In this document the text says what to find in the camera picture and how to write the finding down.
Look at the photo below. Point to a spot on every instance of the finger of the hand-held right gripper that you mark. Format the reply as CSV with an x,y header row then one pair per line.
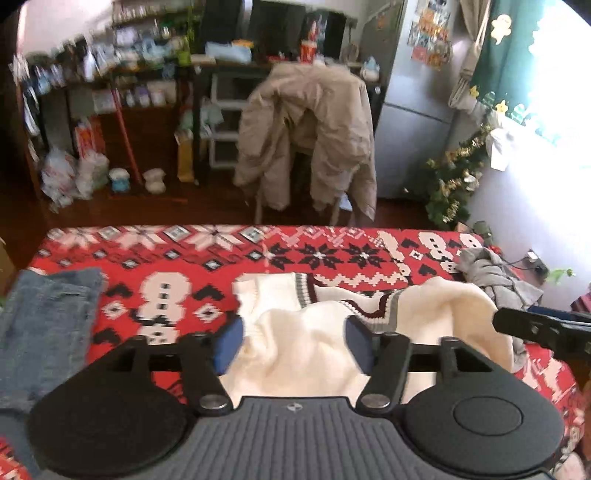
x,y
521,323
554,311

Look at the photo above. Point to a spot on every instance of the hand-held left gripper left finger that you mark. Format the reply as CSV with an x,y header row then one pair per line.
x,y
228,346

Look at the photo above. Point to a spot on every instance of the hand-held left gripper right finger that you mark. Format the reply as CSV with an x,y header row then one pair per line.
x,y
358,346

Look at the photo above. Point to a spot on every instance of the white knit vest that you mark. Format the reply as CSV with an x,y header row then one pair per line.
x,y
295,341

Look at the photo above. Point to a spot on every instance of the green plant sprig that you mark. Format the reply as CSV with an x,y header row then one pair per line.
x,y
561,273

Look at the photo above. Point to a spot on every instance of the grey crumpled garment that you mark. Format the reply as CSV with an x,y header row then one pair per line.
x,y
489,272

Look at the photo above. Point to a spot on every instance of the red patterned blanket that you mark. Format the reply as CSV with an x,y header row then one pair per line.
x,y
184,258

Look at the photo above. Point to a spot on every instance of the chair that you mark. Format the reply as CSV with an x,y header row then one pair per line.
x,y
259,203

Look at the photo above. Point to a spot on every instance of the small christmas tree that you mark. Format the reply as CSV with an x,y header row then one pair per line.
x,y
450,184

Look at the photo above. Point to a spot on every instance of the white hanging cloth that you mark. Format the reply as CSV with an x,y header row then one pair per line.
x,y
501,147

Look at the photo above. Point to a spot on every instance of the white plush slipper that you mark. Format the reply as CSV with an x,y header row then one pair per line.
x,y
154,181

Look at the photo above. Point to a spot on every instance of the blue jeans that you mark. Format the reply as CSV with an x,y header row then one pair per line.
x,y
41,323

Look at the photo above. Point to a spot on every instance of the yellow paper bag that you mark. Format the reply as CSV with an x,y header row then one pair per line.
x,y
186,159

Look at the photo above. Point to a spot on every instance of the blue plush slipper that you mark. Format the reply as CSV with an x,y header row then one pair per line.
x,y
119,180

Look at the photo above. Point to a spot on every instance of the white plastic drawer unit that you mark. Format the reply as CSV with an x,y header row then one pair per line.
x,y
226,138

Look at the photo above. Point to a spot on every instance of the silver fridge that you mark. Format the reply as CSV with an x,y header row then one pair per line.
x,y
415,138

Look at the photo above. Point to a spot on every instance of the beige jacket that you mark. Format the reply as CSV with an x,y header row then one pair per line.
x,y
314,120

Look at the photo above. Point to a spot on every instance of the red broom stick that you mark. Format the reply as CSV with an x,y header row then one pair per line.
x,y
127,138

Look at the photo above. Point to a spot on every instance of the cluttered wooden shelf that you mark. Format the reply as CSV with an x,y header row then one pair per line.
x,y
147,129

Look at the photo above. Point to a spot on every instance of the white plastic bag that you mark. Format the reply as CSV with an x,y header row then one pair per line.
x,y
60,175

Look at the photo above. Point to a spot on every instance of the green printed curtain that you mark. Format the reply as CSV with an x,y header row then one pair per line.
x,y
512,55

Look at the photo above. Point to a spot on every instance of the beige tied curtain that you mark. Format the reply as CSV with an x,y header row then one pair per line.
x,y
471,55

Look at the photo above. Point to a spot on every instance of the blue figurine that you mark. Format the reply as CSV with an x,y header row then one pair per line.
x,y
370,69

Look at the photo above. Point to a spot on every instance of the black desk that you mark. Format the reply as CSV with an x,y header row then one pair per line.
x,y
240,67

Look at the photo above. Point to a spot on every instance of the folded light blue cloth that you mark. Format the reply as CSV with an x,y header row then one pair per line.
x,y
228,51

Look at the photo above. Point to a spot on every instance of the red cup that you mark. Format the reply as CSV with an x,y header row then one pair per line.
x,y
308,50

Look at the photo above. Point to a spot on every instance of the fridge posters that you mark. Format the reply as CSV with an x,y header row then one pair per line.
x,y
431,37

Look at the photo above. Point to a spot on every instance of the black monitor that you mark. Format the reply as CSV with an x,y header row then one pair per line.
x,y
272,23

